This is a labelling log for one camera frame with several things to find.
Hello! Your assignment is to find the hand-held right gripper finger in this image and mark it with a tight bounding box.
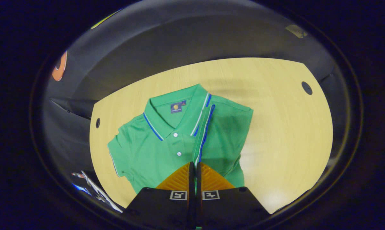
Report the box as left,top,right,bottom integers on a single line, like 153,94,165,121
125,162,196,230
196,162,271,230

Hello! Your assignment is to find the green T-shirt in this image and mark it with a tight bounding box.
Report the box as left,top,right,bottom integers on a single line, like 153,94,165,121
108,84,253,194

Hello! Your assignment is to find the white printed board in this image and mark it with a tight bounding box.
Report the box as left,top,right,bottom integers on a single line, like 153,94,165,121
72,172,123,213

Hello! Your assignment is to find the black backdrop cloth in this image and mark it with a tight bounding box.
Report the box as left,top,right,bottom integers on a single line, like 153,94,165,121
41,3,352,208

